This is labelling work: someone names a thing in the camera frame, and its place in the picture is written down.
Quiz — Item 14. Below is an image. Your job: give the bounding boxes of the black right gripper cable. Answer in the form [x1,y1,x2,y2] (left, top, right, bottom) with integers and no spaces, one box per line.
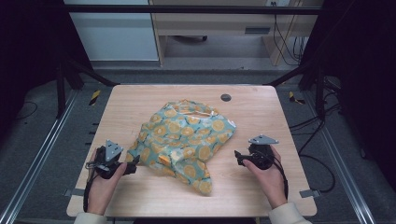
[263,151,290,201]

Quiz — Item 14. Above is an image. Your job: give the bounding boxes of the yellow black striped tape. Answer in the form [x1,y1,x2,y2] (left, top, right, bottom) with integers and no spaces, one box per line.
[288,91,306,105]
[89,89,102,107]

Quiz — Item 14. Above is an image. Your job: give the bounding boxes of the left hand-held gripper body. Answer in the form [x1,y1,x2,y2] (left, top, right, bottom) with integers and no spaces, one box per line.
[87,139,130,180]

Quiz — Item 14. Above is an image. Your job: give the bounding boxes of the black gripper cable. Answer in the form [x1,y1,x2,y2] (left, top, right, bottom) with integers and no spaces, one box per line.
[82,160,98,214]
[263,151,290,201]

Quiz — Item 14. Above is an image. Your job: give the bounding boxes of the person's left hand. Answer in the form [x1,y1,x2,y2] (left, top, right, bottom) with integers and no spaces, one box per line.
[86,148,128,217]

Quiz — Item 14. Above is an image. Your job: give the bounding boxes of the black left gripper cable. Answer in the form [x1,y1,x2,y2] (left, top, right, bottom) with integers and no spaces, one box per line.
[82,160,98,214]

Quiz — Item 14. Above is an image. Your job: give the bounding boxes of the black metal frame stand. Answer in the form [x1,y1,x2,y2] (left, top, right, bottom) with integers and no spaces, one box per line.
[266,60,329,121]
[55,57,120,119]

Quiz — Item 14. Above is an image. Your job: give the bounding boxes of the grey table edge bracket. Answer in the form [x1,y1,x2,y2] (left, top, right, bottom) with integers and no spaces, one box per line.
[63,188,87,198]
[299,189,322,199]

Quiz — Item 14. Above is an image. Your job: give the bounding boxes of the teal orange-print cloth bag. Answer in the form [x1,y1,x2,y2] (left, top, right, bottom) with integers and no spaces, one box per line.
[125,99,237,197]

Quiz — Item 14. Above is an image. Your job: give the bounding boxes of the black hanging cables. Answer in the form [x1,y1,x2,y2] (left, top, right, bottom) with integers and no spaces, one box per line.
[271,13,308,67]

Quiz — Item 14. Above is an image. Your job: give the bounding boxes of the thin black floor cable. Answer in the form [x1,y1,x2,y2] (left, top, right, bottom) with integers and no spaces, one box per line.
[14,100,39,121]

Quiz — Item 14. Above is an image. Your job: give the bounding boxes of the aluminium floor rail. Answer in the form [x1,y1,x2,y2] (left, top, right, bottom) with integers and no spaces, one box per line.
[302,91,378,224]
[0,89,80,224]

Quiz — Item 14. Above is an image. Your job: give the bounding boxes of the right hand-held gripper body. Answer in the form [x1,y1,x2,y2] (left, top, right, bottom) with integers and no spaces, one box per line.
[246,133,280,171]

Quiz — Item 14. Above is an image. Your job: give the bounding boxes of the light wooden desk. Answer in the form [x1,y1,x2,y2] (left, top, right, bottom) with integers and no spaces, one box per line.
[148,0,325,67]

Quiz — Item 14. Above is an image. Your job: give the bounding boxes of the black floor cables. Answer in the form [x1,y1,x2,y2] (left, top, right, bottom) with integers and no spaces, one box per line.
[289,102,343,194]

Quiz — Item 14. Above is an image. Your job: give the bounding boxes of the black horizontal frame bar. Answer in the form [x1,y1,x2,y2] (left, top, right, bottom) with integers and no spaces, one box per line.
[66,4,323,16]

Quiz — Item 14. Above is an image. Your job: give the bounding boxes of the person's right hand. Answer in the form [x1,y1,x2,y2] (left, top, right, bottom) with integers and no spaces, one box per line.
[242,145,289,210]

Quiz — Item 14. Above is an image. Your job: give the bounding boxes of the white cabinet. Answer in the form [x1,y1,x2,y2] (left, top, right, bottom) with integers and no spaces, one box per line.
[63,0,160,62]

